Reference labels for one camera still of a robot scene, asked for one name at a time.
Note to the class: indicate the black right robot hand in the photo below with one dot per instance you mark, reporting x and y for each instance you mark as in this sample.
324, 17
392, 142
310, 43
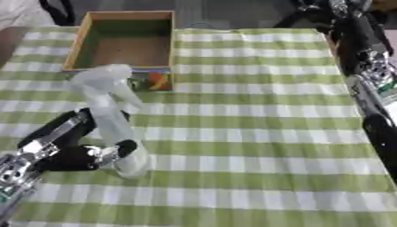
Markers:
381, 139

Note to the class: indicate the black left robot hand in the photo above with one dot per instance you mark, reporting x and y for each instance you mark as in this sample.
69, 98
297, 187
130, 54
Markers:
67, 159

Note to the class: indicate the translucent white spray bottle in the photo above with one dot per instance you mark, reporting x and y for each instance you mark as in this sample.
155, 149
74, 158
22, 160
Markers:
111, 118

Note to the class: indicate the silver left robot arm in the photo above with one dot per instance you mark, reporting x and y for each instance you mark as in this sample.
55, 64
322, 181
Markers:
15, 174

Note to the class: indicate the black and silver right robot arm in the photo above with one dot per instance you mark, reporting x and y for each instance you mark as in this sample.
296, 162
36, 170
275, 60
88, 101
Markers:
362, 35

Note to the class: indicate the tan cardboard box green inside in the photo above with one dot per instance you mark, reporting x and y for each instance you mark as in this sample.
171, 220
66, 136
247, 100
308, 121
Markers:
124, 50

